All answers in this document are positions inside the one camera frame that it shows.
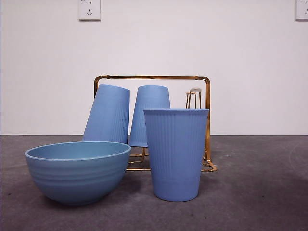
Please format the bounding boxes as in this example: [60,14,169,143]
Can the blue ribbed cup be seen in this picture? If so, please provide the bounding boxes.
[142,108,210,203]
[81,83,131,145]
[129,85,171,148]

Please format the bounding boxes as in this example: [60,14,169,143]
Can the blue ceramic bowl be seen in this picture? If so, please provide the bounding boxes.
[24,141,132,206]

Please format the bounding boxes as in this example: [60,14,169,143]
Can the gold wire cup rack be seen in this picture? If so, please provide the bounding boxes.
[93,75,220,173]

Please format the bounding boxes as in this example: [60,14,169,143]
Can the white wall socket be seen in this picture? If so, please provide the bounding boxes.
[78,0,101,22]
[295,0,308,21]

